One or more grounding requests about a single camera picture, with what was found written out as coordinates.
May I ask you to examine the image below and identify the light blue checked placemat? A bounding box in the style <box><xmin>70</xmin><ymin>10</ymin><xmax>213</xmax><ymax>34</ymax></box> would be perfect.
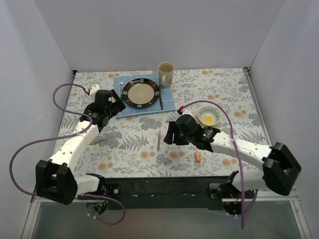
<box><xmin>114</xmin><ymin>73</ymin><xmax>176</xmax><ymax>119</ymax></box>

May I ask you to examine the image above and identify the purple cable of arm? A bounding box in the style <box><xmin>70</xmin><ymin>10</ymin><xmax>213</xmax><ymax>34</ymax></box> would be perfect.
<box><xmin>8</xmin><ymin>83</ymin><xmax>126</xmax><ymax>226</ymax></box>
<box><xmin>179</xmin><ymin>100</ymin><xmax>259</xmax><ymax>230</ymax></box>

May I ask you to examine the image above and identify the black handled fork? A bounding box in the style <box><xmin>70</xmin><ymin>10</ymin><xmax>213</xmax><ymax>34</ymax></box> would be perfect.
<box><xmin>120</xmin><ymin>81</ymin><xmax>124</xmax><ymax>94</ymax></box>

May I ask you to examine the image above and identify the yellow and blue patterned bowl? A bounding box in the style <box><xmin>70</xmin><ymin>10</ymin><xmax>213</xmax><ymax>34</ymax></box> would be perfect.
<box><xmin>197</xmin><ymin>106</ymin><xmax>221</xmax><ymax>126</ymax></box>

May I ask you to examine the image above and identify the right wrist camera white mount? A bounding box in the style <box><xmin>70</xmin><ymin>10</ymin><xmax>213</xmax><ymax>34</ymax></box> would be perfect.
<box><xmin>177</xmin><ymin>106</ymin><xmax>193</xmax><ymax>117</ymax></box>

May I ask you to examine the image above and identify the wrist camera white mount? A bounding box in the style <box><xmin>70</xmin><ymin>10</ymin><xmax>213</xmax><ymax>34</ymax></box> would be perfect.
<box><xmin>85</xmin><ymin>84</ymin><xmax>101</xmax><ymax>98</ymax></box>
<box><xmin>177</xmin><ymin>106</ymin><xmax>193</xmax><ymax>117</ymax></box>

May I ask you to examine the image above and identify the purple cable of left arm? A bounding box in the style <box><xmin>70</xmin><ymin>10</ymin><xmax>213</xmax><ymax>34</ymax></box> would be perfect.
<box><xmin>8</xmin><ymin>83</ymin><xmax>126</xmax><ymax>226</ymax></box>

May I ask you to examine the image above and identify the purple pen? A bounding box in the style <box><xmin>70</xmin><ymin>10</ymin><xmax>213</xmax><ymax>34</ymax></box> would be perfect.
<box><xmin>157</xmin><ymin>130</ymin><xmax>161</xmax><ymax>152</ymax></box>

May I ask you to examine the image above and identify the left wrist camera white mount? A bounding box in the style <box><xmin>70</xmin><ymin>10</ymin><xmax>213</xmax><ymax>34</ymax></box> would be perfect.
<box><xmin>85</xmin><ymin>84</ymin><xmax>101</xmax><ymax>98</ymax></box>

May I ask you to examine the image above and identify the aluminium frame rail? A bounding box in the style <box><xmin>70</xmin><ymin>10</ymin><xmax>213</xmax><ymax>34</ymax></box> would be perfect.
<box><xmin>243</xmin><ymin>66</ymin><xmax>313</xmax><ymax>239</ymax></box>

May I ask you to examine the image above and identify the grey marker with red tip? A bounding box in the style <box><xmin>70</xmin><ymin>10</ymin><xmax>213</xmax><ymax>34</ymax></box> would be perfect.
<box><xmin>89</xmin><ymin>138</ymin><xmax>104</xmax><ymax>145</ymax></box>

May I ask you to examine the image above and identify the beige floral ceramic mug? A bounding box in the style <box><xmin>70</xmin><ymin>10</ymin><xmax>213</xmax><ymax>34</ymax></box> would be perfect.
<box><xmin>158</xmin><ymin>62</ymin><xmax>174</xmax><ymax>88</ymax></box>

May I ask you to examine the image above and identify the dark striped rim dinner plate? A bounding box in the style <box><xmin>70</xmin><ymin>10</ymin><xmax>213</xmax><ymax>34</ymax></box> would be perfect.
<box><xmin>121</xmin><ymin>78</ymin><xmax>160</xmax><ymax>109</ymax></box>

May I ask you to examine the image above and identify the orange pen cap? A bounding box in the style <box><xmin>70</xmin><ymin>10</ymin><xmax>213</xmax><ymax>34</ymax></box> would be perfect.
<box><xmin>195</xmin><ymin>152</ymin><xmax>201</xmax><ymax>163</ymax></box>

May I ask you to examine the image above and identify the black handled table knife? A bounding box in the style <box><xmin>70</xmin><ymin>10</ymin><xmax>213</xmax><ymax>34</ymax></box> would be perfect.
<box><xmin>159</xmin><ymin>87</ymin><xmax>163</xmax><ymax>111</ymax></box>

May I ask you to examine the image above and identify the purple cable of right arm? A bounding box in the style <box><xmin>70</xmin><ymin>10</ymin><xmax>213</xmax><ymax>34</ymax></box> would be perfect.
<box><xmin>179</xmin><ymin>100</ymin><xmax>259</xmax><ymax>230</ymax></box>

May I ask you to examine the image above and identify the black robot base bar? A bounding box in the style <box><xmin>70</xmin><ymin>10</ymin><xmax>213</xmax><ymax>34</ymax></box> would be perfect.
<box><xmin>93</xmin><ymin>172</ymin><xmax>241</xmax><ymax>210</ymax></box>

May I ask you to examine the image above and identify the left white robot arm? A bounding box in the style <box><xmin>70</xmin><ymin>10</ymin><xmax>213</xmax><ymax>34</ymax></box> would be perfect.
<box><xmin>35</xmin><ymin>89</ymin><xmax>125</xmax><ymax>205</ymax></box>

